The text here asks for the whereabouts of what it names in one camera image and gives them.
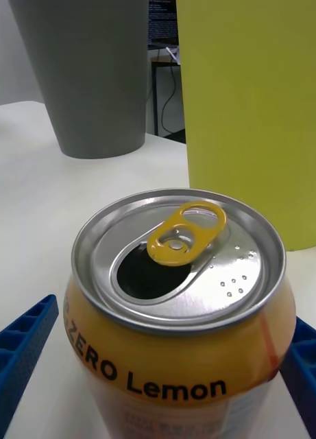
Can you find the dark desk frame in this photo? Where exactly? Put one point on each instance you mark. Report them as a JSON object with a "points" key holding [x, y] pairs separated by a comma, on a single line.
{"points": [[155, 96]]}

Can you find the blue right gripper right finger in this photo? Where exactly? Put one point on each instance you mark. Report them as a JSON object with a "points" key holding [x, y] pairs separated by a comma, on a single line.
{"points": [[308, 374]]}

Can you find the yellow and red drink can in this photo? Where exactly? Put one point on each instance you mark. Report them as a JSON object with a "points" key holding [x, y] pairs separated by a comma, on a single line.
{"points": [[185, 360]]}

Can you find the grey plastic waste bin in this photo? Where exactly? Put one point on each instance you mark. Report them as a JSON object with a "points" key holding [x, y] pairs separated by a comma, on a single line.
{"points": [[96, 85]]}

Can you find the dark computer screen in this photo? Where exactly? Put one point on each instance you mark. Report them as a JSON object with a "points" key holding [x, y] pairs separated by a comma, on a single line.
{"points": [[162, 20]]}

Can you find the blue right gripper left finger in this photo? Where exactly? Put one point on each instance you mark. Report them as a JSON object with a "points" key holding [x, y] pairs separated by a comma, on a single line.
{"points": [[17, 356]]}

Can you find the yellow-green plastic waste bin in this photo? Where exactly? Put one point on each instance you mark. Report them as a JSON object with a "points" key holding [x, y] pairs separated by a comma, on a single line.
{"points": [[250, 120]]}

